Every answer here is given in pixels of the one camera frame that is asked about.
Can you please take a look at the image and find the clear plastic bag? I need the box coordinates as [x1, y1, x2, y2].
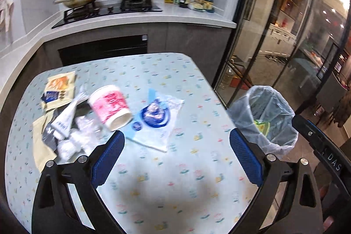
[57, 113, 103, 162]

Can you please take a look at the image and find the pink paper cup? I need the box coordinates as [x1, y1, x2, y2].
[88, 85, 133, 131]

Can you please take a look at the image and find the green milk carton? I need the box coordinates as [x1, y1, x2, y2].
[42, 85, 89, 152]

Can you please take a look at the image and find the blue white plastic wrapper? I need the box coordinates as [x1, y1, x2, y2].
[123, 88, 184, 153]

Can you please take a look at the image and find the beige snack bag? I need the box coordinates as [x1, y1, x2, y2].
[33, 71, 75, 172]

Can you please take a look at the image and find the trash bin with clear liner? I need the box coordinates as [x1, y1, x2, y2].
[227, 86, 298, 159]

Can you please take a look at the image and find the floral tablecloth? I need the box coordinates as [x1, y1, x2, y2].
[5, 53, 256, 233]

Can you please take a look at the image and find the built-in black oven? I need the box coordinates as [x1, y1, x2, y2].
[58, 34, 148, 66]

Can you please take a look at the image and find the black framed glass door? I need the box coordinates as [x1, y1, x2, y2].
[215, 0, 350, 121]

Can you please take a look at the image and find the black gas stove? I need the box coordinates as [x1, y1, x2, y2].
[52, 0, 162, 29]

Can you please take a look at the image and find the teal lidded jars set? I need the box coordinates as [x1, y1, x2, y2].
[191, 0, 214, 13]

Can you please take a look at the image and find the hanging pink cloth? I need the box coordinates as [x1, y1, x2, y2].
[0, 0, 14, 33]

